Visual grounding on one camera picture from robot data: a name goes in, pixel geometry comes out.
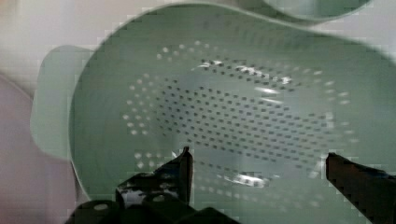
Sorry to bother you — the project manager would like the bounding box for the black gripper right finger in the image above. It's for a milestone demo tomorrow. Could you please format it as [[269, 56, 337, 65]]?
[[325, 153, 396, 224]]

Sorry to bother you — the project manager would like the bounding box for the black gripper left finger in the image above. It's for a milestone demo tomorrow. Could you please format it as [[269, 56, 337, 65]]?
[[115, 147, 193, 208]]

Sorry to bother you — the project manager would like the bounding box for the green plastic strainer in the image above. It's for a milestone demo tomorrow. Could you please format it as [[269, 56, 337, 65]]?
[[30, 3, 395, 224]]

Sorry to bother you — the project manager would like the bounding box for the lilac round plate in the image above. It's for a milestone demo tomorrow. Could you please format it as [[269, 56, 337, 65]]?
[[0, 77, 76, 224]]

